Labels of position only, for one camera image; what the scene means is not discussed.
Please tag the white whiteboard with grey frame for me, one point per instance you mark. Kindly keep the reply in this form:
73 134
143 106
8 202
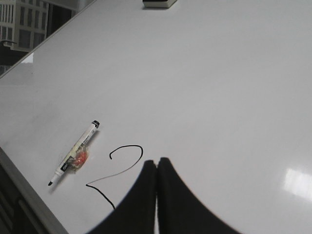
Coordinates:
223 88

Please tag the taped black whiteboard marker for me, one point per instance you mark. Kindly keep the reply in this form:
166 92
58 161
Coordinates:
72 155

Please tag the black whiteboard eraser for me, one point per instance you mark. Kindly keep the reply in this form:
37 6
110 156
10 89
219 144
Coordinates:
165 4

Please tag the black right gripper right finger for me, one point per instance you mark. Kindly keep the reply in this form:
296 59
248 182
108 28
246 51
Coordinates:
179 210

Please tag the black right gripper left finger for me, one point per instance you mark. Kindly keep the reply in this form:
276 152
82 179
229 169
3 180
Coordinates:
135 214

